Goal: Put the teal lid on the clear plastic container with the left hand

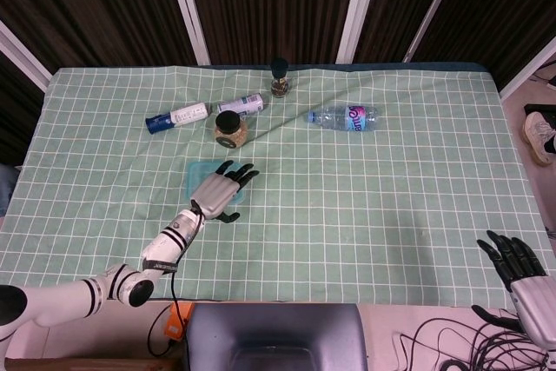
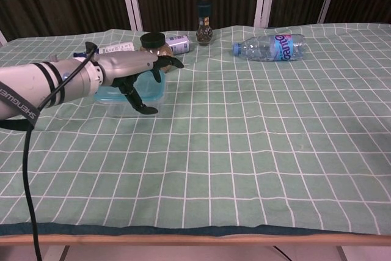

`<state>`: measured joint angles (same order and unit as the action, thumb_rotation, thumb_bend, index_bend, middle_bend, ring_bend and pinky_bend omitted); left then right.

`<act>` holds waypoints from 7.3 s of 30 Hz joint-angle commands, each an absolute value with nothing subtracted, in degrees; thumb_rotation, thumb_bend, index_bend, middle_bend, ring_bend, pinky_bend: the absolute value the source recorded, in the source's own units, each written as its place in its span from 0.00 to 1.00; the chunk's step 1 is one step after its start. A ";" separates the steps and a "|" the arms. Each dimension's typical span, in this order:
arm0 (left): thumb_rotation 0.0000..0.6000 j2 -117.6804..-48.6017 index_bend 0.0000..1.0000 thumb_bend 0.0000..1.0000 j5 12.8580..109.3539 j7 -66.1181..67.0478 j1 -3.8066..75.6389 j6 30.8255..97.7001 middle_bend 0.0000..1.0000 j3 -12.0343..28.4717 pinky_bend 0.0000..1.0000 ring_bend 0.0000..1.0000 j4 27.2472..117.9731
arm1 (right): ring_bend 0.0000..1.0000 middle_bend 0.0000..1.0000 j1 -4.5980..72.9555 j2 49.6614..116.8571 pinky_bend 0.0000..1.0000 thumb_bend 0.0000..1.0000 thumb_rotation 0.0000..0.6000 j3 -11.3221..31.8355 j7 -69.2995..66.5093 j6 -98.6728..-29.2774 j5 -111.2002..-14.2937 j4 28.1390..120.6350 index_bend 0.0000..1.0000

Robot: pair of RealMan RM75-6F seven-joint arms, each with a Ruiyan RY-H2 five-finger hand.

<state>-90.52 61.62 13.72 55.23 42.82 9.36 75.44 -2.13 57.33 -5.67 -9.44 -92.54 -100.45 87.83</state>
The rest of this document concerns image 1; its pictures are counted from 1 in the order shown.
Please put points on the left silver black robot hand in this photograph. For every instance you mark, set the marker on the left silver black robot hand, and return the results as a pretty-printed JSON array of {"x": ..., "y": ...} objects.
[{"x": 215, "y": 195}]

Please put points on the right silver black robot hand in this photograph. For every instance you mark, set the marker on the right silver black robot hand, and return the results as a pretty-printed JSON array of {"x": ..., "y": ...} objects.
[{"x": 536, "y": 306}]

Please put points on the blue translucent plastic lid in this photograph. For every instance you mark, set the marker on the blue translucent plastic lid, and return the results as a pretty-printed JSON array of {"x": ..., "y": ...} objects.
[{"x": 197, "y": 175}]

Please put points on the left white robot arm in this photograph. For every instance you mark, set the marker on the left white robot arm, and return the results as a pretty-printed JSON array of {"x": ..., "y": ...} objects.
[{"x": 65, "y": 297}]

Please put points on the round grain jar black lid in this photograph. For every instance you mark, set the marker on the round grain jar black lid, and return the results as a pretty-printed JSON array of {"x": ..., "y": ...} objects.
[{"x": 230, "y": 125}]

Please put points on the white spray can blue cap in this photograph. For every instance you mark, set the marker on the white spray can blue cap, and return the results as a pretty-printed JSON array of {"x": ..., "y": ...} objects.
[{"x": 182, "y": 115}]

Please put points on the white and blue drink can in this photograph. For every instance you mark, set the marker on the white and blue drink can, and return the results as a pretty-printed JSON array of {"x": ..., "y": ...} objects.
[{"x": 241, "y": 104}]

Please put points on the spice grinder bottle dark cap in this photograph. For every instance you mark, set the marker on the spice grinder bottle dark cap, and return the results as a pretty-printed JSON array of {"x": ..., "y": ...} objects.
[{"x": 280, "y": 84}]

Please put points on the green checked tablecloth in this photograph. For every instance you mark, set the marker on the green checked tablecloth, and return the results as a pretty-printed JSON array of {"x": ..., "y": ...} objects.
[{"x": 347, "y": 197}]

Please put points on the orange box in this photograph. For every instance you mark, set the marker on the orange box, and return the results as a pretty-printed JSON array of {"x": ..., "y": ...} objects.
[{"x": 176, "y": 327}]

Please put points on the clear plastic water bottle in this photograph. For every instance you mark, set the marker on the clear plastic water bottle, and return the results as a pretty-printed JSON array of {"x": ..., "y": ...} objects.
[{"x": 343, "y": 118}]

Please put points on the grey robot torso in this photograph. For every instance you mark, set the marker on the grey robot torso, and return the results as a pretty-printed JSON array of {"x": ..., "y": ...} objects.
[{"x": 278, "y": 332}]

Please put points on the beige sneaker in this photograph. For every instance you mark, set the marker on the beige sneaker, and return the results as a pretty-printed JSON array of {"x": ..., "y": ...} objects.
[{"x": 536, "y": 136}]

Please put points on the black flat board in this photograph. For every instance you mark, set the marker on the black flat board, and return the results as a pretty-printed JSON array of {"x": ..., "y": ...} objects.
[{"x": 540, "y": 109}]

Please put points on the blue denim trouser leg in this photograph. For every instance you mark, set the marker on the blue denim trouser leg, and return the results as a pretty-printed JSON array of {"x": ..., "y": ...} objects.
[{"x": 8, "y": 190}]

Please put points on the brown wooden plank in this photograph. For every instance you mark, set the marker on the brown wooden plank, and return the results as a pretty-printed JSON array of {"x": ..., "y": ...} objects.
[{"x": 87, "y": 364}]

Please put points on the white partition frame post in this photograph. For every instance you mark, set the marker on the white partition frame post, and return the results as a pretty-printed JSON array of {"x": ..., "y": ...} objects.
[
  {"x": 527, "y": 69},
  {"x": 187, "y": 10},
  {"x": 21, "y": 56},
  {"x": 434, "y": 10},
  {"x": 358, "y": 10}
]

